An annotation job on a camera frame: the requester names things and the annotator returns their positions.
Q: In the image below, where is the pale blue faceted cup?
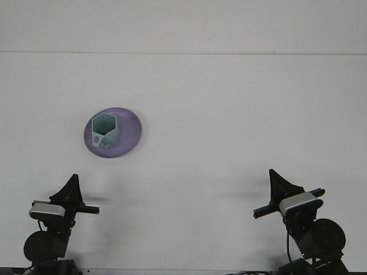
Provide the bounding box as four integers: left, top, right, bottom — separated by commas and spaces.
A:
91, 112, 120, 150

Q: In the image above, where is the pale purple round plate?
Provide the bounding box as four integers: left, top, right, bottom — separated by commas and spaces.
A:
83, 107, 143, 159

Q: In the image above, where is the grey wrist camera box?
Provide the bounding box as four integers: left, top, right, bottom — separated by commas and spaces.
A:
28, 201, 67, 221
278, 191, 325, 218

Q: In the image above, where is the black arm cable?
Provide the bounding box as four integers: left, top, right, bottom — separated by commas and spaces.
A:
285, 230, 295, 269

